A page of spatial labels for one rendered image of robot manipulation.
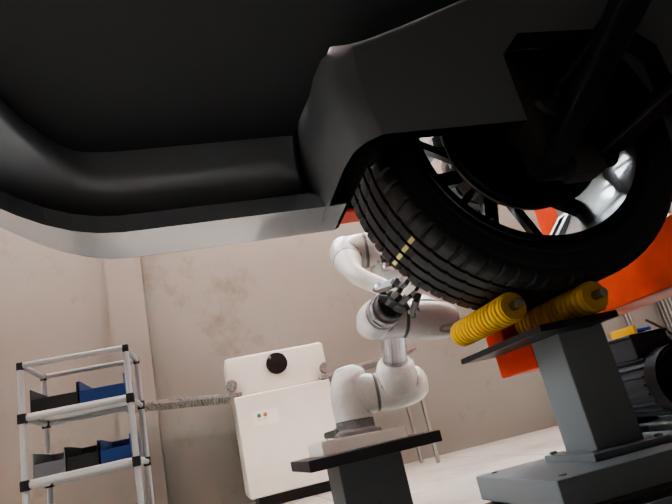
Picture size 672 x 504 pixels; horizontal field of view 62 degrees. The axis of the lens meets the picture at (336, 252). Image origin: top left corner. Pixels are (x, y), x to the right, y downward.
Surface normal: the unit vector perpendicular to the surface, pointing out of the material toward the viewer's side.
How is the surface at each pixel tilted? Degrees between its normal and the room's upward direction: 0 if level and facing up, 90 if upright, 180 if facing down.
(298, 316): 90
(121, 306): 90
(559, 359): 90
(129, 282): 90
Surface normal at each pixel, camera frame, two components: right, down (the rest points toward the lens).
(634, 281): -0.96, 0.14
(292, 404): 0.20, -0.35
